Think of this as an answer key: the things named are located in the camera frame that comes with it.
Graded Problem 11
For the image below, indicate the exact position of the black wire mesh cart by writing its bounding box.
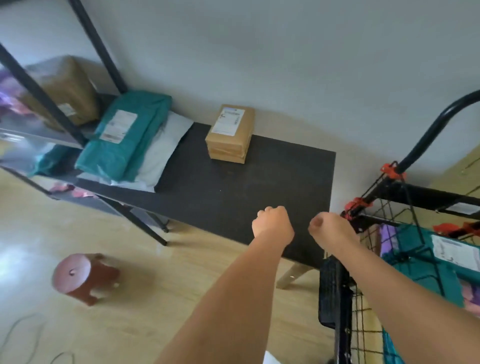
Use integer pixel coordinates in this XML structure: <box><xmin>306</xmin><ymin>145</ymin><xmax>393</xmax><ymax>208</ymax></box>
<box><xmin>318</xmin><ymin>89</ymin><xmax>480</xmax><ymax>364</ymax></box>

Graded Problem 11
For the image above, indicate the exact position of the red-brown plastic stool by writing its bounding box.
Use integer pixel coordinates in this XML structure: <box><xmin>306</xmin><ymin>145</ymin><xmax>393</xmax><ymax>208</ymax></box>
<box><xmin>51</xmin><ymin>253</ymin><xmax>121</xmax><ymax>307</ymax></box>

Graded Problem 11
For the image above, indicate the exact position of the person's left hand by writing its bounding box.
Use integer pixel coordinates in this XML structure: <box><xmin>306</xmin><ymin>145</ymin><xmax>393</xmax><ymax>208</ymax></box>
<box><xmin>251</xmin><ymin>205</ymin><xmax>295</xmax><ymax>248</ymax></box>

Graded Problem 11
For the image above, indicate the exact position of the person's right forearm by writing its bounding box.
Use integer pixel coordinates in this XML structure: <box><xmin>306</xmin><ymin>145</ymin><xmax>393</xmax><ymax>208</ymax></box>
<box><xmin>329</xmin><ymin>236</ymin><xmax>480</xmax><ymax>364</ymax></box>

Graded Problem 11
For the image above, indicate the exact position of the purple mailer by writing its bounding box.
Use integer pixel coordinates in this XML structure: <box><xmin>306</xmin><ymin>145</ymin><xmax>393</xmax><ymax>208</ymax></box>
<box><xmin>378</xmin><ymin>224</ymin><xmax>400</xmax><ymax>258</ymax></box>

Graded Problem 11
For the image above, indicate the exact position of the bulky taped cardboard box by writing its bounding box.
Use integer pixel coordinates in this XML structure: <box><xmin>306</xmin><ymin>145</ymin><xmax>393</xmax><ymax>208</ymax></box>
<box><xmin>20</xmin><ymin>55</ymin><xmax>100</xmax><ymax>130</ymax></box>

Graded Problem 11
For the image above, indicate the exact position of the small brown cardboard box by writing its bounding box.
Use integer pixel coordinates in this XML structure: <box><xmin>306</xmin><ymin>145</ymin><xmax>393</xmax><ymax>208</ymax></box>
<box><xmin>205</xmin><ymin>104</ymin><xmax>256</xmax><ymax>165</ymax></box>

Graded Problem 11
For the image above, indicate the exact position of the beige cabinet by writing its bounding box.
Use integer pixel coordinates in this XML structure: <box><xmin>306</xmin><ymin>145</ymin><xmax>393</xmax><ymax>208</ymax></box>
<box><xmin>412</xmin><ymin>144</ymin><xmax>480</xmax><ymax>241</ymax></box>

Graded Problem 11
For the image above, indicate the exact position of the person's right hand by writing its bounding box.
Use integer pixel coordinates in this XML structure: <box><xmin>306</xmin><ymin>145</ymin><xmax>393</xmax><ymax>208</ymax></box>
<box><xmin>307</xmin><ymin>211</ymin><xmax>361</xmax><ymax>260</ymax></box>

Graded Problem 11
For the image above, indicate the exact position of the white mailer bag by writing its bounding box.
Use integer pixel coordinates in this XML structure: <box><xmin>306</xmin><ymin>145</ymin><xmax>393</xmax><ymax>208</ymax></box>
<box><xmin>76</xmin><ymin>111</ymin><xmax>195</xmax><ymax>193</ymax></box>

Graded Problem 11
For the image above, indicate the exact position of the black low metal table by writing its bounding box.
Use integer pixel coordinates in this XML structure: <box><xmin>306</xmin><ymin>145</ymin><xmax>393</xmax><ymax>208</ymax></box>
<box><xmin>74</xmin><ymin>121</ymin><xmax>337</xmax><ymax>290</ymax></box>

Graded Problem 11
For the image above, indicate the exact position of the thin grey floor cable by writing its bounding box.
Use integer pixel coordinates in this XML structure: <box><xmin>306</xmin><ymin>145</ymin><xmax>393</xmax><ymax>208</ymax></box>
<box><xmin>0</xmin><ymin>313</ymin><xmax>76</xmax><ymax>364</ymax></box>

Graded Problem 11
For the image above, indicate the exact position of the black metal shelf rack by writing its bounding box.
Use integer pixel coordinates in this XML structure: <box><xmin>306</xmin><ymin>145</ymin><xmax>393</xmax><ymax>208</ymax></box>
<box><xmin>0</xmin><ymin>0</ymin><xmax>170</xmax><ymax>247</ymax></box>

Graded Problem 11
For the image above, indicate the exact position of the person's left forearm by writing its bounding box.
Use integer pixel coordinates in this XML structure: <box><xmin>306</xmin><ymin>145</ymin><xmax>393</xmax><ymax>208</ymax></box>
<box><xmin>155</xmin><ymin>236</ymin><xmax>293</xmax><ymax>364</ymax></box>

